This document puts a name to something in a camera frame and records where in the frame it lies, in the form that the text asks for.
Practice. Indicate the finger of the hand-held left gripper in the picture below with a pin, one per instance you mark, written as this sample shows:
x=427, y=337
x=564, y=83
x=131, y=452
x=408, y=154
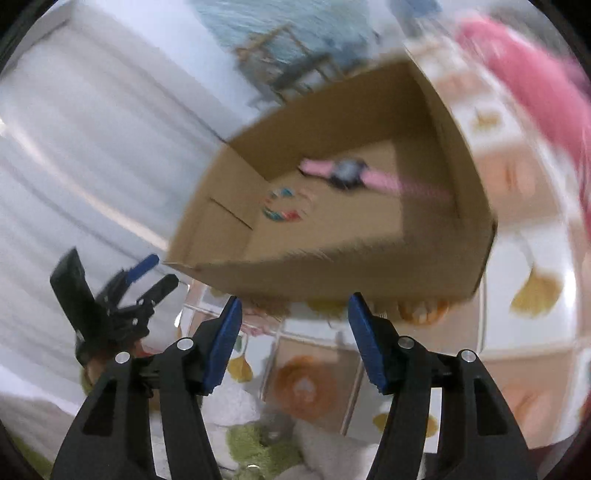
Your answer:
x=143, y=266
x=159, y=288

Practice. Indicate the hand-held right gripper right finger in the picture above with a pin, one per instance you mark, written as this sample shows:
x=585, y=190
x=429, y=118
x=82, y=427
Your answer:
x=367, y=341

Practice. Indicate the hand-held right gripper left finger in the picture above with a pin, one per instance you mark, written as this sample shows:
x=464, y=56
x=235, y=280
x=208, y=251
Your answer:
x=224, y=341

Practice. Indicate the brown cardboard box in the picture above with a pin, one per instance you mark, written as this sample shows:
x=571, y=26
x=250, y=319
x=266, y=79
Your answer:
x=323, y=272

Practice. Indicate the white curtain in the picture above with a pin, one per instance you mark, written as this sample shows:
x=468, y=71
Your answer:
x=92, y=161

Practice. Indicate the white fluffy blanket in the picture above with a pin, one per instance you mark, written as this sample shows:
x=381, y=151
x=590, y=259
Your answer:
x=318, y=450

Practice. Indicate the leaf tile pattern table mat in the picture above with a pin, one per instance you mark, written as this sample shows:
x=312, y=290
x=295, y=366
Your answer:
x=531, y=221

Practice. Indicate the wooden chair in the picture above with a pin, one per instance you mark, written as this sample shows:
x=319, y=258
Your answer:
x=295, y=69

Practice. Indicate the blue patterned cloth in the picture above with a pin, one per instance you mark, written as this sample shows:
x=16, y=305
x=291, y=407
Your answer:
x=277, y=18

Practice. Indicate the pink floral blanket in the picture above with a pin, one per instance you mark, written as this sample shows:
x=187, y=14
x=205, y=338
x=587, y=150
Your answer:
x=531, y=78

